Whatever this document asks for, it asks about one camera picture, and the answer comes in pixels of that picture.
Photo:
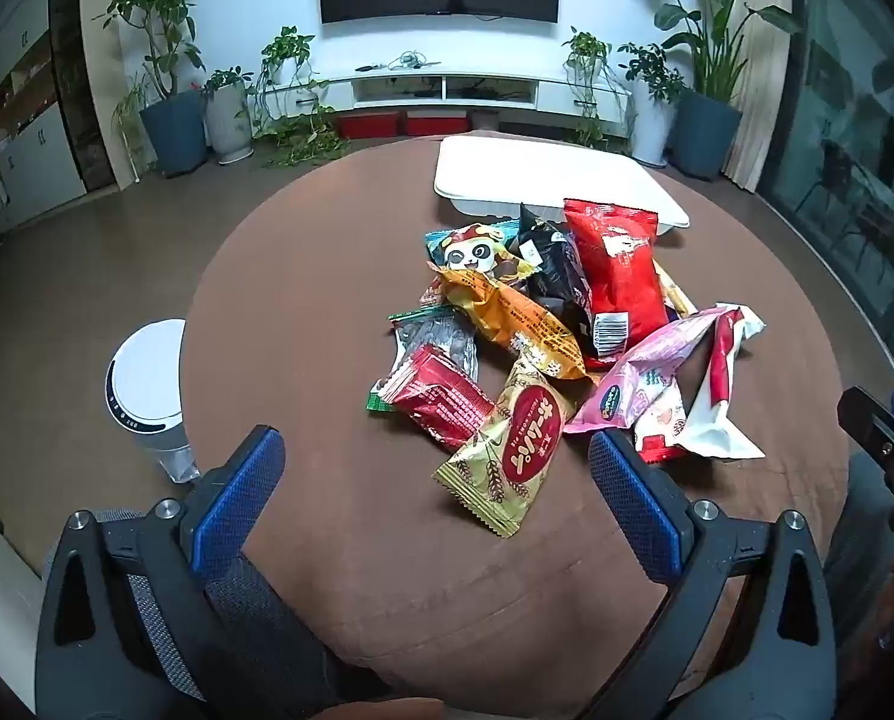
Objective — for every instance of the white television cabinet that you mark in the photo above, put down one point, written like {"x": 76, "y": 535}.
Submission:
{"x": 537, "y": 90}

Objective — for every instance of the red storage box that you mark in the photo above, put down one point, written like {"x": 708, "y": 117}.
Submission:
{"x": 436, "y": 124}
{"x": 370, "y": 124}

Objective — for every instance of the panda print snack packet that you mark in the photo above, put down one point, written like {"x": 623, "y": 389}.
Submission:
{"x": 473, "y": 255}

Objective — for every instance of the tall plant in blue pot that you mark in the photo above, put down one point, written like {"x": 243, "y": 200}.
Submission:
{"x": 173, "y": 135}

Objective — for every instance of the orange snack packet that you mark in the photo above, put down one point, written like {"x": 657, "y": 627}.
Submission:
{"x": 514, "y": 315}

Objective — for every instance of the clear green-edged nut packet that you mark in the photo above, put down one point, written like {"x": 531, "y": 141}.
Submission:
{"x": 436, "y": 337}

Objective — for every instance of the pink snack packet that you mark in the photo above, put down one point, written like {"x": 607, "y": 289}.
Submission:
{"x": 642, "y": 367}

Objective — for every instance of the round brown table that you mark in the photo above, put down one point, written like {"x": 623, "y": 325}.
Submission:
{"x": 387, "y": 577}

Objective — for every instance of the large-leaf plant in blue pot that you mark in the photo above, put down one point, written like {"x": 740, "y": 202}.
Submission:
{"x": 706, "y": 135}

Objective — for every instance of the small trailing potted plant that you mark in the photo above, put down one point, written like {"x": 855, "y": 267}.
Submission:
{"x": 588, "y": 49}

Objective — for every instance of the white red-striped snack packet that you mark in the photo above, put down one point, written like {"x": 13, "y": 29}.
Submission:
{"x": 721, "y": 360}

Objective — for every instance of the large red snack bag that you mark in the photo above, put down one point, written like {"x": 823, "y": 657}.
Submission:
{"x": 612, "y": 270}

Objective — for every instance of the small round pot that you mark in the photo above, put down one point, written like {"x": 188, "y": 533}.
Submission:
{"x": 486, "y": 121}

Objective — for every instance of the glass sliding door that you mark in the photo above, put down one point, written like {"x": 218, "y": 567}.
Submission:
{"x": 844, "y": 165}

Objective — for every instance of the tan stick snack packet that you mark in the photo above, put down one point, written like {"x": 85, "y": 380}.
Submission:
{"x": 678, "y": 292}

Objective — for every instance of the black snack packet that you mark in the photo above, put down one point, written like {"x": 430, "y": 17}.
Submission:
{"x": 556, "y": 270}

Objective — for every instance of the white furniture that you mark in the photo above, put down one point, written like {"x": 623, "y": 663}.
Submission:
{"x": 1, "y": 577}

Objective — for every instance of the thin-leaved plant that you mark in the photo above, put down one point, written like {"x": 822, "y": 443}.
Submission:
{"x": 128, "y": 116}

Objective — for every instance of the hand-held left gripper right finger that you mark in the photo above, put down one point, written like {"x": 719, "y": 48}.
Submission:
{"x": 634, "y": 499}

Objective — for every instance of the dark red snack packet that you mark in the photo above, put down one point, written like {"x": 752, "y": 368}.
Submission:
{"x": 439, "y": 397}

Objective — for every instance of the gold snack packet red oval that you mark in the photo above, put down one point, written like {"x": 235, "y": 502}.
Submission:
{"x": 507, "y": 450}

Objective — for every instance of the beige curtain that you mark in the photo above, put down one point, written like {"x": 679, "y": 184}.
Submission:
{"x": 754, "y": 105}

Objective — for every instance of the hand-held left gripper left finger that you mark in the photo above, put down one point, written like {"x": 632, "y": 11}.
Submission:
{"x": 237, "y": 491}

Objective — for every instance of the white plastic tray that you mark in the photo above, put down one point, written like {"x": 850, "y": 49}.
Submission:
{"x": 552, "y": 172}

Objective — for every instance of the white wall cabinet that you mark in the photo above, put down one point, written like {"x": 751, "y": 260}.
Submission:
{"x": 34, "y": 142}

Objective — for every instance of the plant in white ribbed pot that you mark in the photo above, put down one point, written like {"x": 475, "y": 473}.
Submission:
{"x": 228, "y": 120}

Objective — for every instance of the red and white snack packet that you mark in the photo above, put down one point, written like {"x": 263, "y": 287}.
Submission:
{"x": 658, "y": 427}

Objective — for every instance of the plant in tall white pot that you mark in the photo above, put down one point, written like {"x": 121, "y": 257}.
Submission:
{"x": 653, "y": 124}

